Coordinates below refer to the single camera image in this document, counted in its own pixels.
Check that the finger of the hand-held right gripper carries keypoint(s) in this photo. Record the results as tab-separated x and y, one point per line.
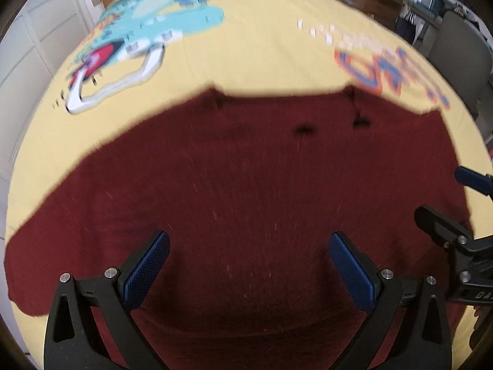
472	177
437	221

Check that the grey chair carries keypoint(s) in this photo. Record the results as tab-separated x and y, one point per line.
458	46

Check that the yellow printed blanket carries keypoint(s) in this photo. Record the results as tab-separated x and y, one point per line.
254	46

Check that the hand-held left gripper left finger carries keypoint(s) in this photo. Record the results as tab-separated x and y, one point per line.
148	269

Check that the dark red fuzzy sweater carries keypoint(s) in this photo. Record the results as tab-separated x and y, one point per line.
231	200

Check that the dark hanging bag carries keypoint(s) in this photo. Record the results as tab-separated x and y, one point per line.
405	29

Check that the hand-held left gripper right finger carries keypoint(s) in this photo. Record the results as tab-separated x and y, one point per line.
352	273

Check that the white wardrobe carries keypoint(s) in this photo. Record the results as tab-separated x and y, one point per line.
42	42

